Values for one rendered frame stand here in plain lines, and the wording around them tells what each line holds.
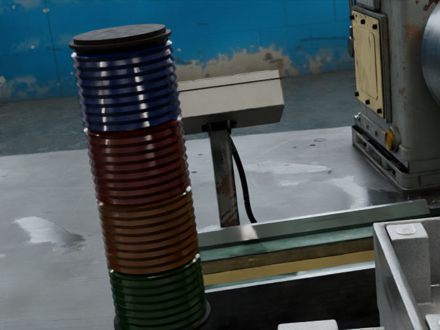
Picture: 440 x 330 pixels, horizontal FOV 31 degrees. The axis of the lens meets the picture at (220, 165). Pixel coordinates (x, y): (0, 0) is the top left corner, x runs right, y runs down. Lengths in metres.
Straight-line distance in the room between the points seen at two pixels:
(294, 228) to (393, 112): 0.50
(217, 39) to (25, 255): 5.21
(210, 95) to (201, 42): 5.43
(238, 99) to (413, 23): 0.39
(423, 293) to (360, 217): 0.59
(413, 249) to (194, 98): 0.69
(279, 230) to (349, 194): 0.47
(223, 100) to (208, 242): 0.19
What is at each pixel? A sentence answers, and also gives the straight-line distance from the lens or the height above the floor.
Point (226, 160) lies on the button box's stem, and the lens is 1.02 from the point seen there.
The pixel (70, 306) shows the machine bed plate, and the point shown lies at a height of 0.80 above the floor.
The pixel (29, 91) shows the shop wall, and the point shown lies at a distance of 6.81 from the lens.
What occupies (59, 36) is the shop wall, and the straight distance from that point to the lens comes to 6.64.
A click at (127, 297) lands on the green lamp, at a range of 0.49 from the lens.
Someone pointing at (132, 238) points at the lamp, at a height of 1.10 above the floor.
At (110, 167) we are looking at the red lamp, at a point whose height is 1.14.
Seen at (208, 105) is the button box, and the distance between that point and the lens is 0.99.
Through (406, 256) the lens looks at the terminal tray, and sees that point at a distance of 0.33.
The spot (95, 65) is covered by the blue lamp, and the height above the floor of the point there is 1.20.
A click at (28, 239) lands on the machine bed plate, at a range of 1.36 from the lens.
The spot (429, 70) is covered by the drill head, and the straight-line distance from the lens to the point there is 1.20.
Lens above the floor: 1.27
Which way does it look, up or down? 17 degrees down
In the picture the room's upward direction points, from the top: 7 degrees counter-clockwise
